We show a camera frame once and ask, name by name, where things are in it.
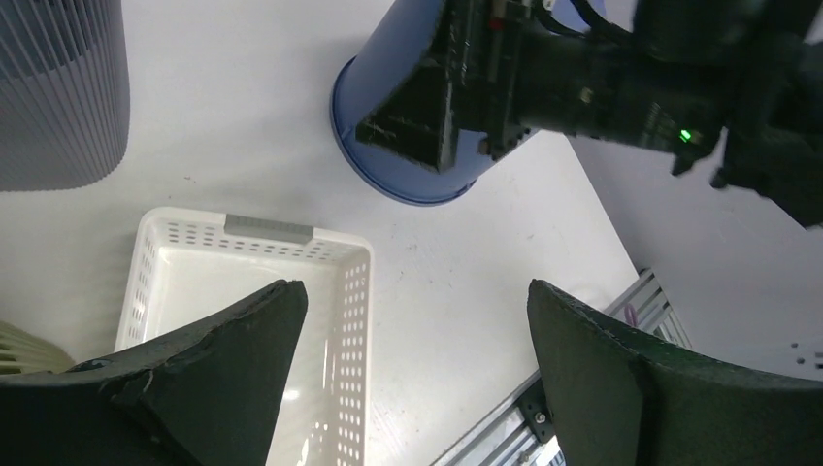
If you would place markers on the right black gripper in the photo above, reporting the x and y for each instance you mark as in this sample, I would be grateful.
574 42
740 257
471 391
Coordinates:
509 68

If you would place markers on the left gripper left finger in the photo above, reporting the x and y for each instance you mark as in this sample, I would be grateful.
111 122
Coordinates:
208 393

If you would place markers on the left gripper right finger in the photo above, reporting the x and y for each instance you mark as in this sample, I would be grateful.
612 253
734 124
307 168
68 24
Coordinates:
698 410

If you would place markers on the blue plastic bucket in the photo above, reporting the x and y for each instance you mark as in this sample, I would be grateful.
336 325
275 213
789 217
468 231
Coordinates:
405 32

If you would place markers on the white perforated plastic basket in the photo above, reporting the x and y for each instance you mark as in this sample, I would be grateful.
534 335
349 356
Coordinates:
189 264

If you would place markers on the grey mesh waste bin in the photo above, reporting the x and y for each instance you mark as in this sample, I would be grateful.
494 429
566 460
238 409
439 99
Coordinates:
65 97

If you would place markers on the aluminium mounting rail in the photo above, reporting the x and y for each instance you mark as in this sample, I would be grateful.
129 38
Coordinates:
580 388

